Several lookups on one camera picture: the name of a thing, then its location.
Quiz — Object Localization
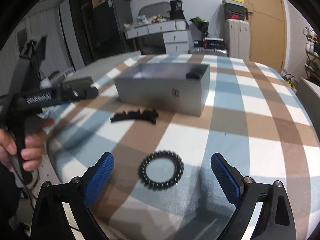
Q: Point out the black claw hair clip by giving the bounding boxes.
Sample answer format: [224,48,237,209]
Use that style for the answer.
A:
[110,109,159,125]

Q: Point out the black spiral hair tie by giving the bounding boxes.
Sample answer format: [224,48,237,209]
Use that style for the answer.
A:
[138,150,185,191]

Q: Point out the left hand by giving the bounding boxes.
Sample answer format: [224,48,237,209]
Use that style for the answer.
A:
[1,129,48,172]

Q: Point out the black refrigerator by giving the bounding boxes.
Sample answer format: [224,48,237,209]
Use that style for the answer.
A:
[69,0,135,63]

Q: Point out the silver grey open box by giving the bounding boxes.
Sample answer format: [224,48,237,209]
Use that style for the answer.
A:
[114,62,210,116]

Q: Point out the plaid checkered bedspread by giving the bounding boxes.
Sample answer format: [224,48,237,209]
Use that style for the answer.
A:
[47,54,319,239]

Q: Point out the white drawer desk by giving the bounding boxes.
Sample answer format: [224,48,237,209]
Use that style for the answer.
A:
[124,20,193,54]

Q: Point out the black object inside box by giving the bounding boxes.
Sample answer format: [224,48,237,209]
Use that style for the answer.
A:
[185,72,201,80]

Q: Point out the grey arched mirror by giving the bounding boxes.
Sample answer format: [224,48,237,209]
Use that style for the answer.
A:
[138,2,171,18]

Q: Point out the black hat box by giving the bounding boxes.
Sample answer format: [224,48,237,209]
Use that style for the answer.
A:
[168,0,185,20]

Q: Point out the green black bouquet bag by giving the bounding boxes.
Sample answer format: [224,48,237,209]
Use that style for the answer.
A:
[190,16,209,40]

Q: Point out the silver flat suitcase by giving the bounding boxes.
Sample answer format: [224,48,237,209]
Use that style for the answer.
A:
[188,47,228,57]

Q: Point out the black red box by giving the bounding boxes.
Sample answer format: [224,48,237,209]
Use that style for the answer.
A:
[194,38,225,50]

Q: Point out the wooden shoe rack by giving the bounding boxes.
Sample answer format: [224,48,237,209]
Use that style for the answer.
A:
[303,27,319,83]

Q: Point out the beige upright suitcase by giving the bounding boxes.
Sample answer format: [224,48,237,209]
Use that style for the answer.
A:
[225,19,250,61]

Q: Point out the stacked shoe boxes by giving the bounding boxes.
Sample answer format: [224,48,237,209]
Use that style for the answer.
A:
[222,0,246,21]

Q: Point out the wooden door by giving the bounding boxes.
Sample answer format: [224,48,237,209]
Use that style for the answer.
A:
[244,0,286,72]

